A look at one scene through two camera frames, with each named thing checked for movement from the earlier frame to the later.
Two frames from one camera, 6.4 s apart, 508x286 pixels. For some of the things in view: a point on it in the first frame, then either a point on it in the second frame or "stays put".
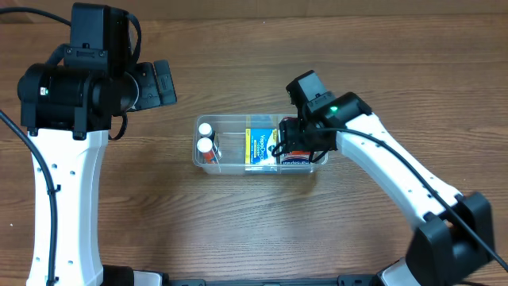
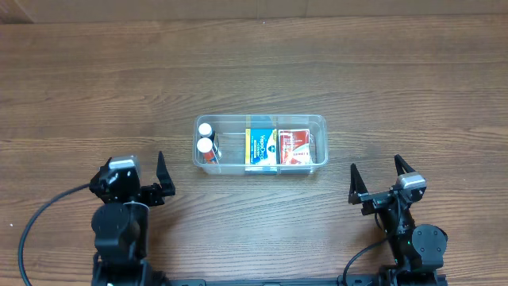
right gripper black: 289,135 to 381,199
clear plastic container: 243,144 stays put
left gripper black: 165,83 to 148,192
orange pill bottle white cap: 205,146 stays put
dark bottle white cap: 205,130 stays put
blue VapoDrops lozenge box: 259,143 stays put
